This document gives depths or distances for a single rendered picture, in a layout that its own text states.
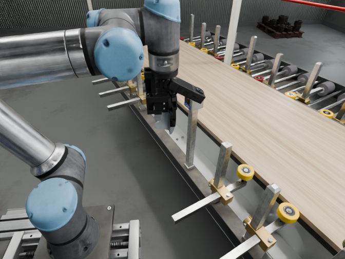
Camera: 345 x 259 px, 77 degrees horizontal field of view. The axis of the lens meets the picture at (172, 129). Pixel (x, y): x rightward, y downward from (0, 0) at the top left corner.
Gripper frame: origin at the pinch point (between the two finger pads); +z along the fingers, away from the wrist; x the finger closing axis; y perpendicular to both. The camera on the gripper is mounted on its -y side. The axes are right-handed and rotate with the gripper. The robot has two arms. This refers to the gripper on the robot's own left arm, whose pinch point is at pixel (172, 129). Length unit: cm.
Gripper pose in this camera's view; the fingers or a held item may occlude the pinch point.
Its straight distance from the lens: 66.8
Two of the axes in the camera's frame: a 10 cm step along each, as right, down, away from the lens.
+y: -9.9, 0.7, -0.8
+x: 1.0, 6.3, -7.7
